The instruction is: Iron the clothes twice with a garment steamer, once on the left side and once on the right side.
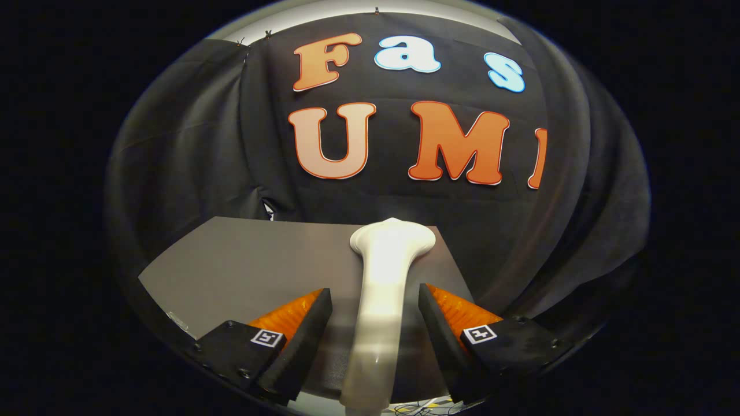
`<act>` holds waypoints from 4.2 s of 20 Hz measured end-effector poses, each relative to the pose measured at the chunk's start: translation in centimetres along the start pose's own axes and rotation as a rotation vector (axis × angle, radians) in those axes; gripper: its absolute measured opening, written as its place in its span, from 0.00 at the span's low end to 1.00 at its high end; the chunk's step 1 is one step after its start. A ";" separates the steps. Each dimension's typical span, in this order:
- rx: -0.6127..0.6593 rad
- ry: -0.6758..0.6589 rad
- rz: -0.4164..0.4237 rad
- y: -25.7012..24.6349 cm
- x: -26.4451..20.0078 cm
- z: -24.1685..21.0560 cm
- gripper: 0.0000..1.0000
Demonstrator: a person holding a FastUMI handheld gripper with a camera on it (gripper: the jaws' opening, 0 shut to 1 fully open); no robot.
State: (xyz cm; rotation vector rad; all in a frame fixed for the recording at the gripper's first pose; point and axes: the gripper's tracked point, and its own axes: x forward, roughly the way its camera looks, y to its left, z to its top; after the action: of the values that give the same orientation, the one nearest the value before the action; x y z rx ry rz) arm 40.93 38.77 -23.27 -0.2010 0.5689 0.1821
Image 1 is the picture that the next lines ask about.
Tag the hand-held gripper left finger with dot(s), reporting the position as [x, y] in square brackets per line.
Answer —
[303, 346]

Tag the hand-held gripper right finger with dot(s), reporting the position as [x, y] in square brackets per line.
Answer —
[442, 341]

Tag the white garment steamer head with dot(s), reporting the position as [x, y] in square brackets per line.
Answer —
[384, 271]

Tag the grey drawer cabinet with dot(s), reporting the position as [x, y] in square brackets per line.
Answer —
[260, 266]

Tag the black backdrop cloth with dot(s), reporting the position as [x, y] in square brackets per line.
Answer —
[231, 127]

